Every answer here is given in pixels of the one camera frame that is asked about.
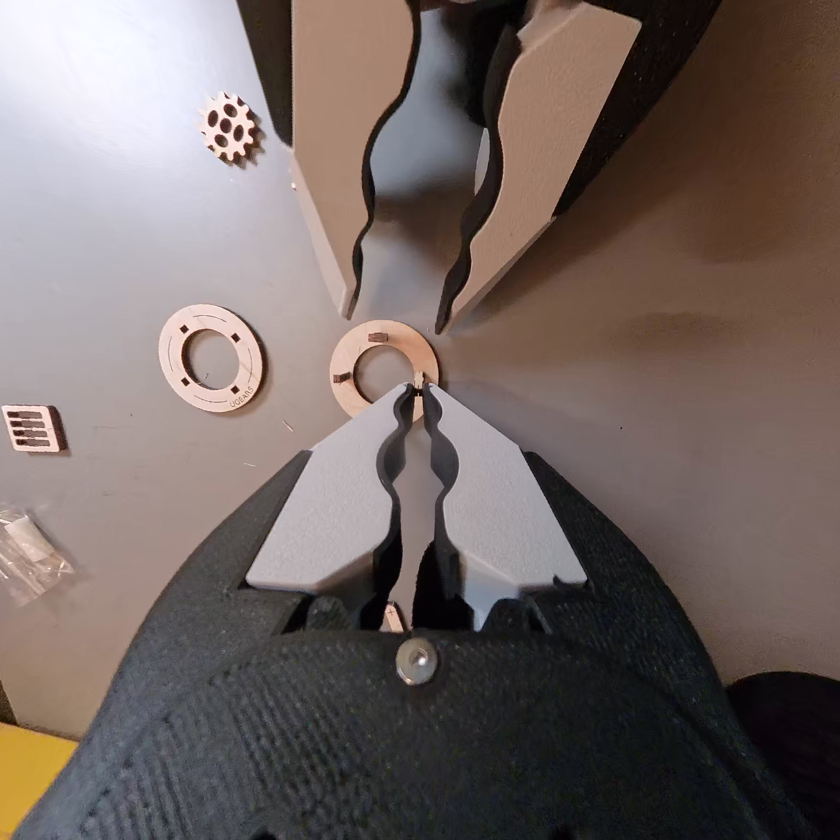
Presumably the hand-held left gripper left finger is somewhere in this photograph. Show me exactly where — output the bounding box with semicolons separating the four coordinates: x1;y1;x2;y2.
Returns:
246;384;416;624

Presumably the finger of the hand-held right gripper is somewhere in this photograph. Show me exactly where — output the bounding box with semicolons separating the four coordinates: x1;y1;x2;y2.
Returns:
289;0;421;321
434;3;643;336

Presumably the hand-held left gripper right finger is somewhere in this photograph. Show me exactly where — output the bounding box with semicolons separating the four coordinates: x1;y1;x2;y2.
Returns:
423;384;588;631

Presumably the plain wooden ring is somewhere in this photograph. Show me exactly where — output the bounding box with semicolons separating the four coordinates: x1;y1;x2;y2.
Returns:
329;320;441;421

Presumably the grey desk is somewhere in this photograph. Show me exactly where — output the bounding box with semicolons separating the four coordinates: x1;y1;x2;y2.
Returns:
0;0;840;739

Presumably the small wooden gear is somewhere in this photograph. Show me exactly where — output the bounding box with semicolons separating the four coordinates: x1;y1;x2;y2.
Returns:
199;92;263;166

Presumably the clear plastic bag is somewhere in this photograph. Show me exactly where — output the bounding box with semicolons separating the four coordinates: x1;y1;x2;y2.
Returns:
0;502;73;608

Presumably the yellow plastic bin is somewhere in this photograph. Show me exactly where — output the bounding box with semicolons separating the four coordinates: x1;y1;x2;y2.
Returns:
0;722;81;840

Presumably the engraved wooden ring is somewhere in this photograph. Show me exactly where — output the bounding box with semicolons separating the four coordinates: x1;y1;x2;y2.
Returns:
157;303;266;416

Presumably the small slotted wooden frame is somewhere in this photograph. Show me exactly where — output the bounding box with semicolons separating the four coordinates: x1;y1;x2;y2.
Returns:
1;405;68;454

